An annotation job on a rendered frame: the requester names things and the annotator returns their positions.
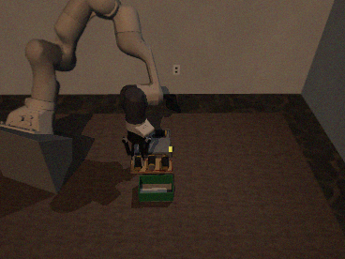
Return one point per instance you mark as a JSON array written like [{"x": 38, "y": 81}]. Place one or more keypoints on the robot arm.
[{"x": 37, "y": 116}]

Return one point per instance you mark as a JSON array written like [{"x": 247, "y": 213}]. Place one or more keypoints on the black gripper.
[{"x": 136, "y": 139}]

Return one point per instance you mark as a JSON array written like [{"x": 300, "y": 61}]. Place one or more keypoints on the green open box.
[{"x": 155, "y": 188}]

